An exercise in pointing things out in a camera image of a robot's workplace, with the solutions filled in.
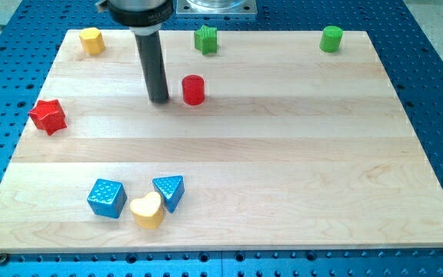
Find blue perforated metal table plate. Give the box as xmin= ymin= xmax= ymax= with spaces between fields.
xmin=0 ymin=0 xmax=443 ymax=276

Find yellow hexagon block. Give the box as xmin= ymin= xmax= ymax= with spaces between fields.
xmin=79 ymin=27 xmax=105 ymax=55

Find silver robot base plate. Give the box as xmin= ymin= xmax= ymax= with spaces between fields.
xmin=175 ymin=0 xmax=258 ymax=18

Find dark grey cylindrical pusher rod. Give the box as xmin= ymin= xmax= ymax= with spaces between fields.
xmin=135 ymin=32 xmax=169 ymax=104

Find red cylinder block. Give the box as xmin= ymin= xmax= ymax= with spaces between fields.
xmin=182 ymin=75 xmax=205 ymax=105

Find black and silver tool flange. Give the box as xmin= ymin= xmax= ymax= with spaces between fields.
xmin=95 ymin=0 xmax=174 ymax=35

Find green cylinder block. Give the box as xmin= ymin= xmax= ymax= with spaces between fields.
xmin=319 ymin=25 xmax=344 ymax=53

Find light wooden board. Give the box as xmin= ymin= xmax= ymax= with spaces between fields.
xmin=0 ymin=29 xmax=443 ymax=253

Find yellow heart block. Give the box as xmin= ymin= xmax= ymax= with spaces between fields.
xmin=129 ymin=191 xmax=165 ymax=229

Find red star block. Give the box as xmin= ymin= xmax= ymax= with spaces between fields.
xmin=28 ymin=99 xmax=67 ymax=135

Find blue triangle block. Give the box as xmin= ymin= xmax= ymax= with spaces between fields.
xmin=152 ymin=175 xmax=185 ymax=213

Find blue cube block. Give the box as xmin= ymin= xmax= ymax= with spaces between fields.
xmin=87 ymin=179 xmax=128 ymax=219

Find green star block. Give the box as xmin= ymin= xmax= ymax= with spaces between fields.
xmin=194 ymin=25 xmax=218 ymax=55

